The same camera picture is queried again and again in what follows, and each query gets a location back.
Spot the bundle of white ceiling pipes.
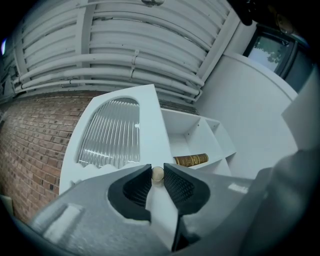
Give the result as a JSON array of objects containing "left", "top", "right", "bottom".
[{"left": 11, "top": 52, "right": 205, "bottom": 103}]

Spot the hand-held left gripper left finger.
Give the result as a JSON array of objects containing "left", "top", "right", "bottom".
[{"left": 14, "top": 163, "right": 174, "bottom": 256}]

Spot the brown hardcover book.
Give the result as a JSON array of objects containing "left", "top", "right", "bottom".
[{"left": 172, "top": 153, "right": 210, "bottom": 168}]

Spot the black framed window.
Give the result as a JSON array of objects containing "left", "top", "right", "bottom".
[{"left": 243, "top": 24, "right": 298, "bottom": 78}]

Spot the round ceiling lamp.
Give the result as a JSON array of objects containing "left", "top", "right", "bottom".
[{"left": 141, "top": 0, "right": 166, "bottom": 7}]

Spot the white cabinet door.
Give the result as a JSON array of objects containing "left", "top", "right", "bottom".
[{"left": 58, "top": 84, "right": 180, "bottom": 252}]

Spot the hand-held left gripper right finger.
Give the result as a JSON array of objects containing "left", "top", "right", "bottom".
[{"left": 163, "top": 163, "right": 258, "bottom": 256}]

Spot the white desk with hutch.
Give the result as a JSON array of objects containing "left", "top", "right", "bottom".
[{"left": 159, "top": 107, "right": 237, "bottom": 177}]

